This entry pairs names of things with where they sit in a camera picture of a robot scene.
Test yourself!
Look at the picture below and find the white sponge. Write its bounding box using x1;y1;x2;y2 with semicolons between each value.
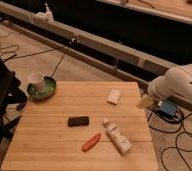
107;89;121;105

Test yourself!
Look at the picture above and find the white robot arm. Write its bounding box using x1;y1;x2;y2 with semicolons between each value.
137;64;192;109

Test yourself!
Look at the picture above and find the blue power box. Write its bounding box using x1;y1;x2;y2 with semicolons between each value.
158;100;177;118

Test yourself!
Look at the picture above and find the white lotion bottle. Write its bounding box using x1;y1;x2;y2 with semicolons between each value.
102;118;132;155

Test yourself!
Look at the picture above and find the black rectangular block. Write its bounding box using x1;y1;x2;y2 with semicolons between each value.
68;116;89;127

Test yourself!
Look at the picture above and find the green plate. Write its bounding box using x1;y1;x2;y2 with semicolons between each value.
27;76;56;101

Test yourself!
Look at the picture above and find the white cup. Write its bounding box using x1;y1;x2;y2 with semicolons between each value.
28;72;45;93

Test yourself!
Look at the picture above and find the black chair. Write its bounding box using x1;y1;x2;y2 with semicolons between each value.
0;58;27;144

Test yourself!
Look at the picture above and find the grey metal rail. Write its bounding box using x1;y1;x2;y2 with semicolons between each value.
0;0;192;114

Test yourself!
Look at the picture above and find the black floor cable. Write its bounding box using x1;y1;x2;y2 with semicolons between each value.
146;108;192;171

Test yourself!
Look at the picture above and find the white object on rail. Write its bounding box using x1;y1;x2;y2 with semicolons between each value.
35;4;54;22

